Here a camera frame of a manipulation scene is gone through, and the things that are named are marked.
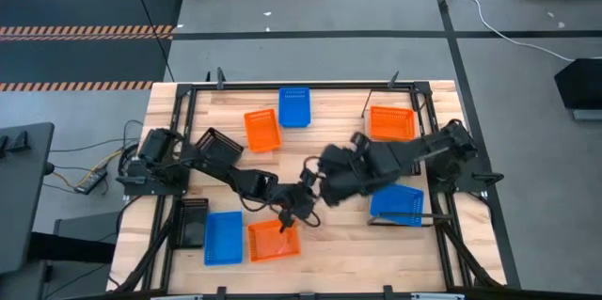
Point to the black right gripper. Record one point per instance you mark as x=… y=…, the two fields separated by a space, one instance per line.
x=359 y=163

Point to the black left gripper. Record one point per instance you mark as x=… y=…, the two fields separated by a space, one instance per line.
x=294 y=199

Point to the orange plastic basket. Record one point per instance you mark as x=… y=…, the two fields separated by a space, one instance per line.
x=392 y=123
x=273 y=246
x=262 y=131

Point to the blue plastic basket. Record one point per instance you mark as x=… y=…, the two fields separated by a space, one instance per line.
x=223 y=239
x=397 y=201
x=294 y=107

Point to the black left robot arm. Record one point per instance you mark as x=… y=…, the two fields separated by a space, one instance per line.
x=254 y=184

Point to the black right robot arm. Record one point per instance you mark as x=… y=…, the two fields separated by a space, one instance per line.
x=423 y=149

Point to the wooden shelf with black legs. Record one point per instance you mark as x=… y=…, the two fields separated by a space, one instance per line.
x=437 y=216

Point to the silver aluminium bar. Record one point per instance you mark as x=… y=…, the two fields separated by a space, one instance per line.
x=437 y=297
x=176 y=297

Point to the black power adapter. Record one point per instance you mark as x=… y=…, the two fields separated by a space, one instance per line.
x=91 y=181

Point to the dark desk base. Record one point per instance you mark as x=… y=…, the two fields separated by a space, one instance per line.
x=75 y=243

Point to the black floor-standing equipment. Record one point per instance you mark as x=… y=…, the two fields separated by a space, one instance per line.
x=583 y=83

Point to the black hazard-striped floor mat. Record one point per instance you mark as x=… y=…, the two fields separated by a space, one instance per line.
x=70 y=55

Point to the black desk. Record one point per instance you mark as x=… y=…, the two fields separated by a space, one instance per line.
x=23 y=196

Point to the black desk clamp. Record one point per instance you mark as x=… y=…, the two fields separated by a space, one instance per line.
x=4 y=144
x=20 y=142

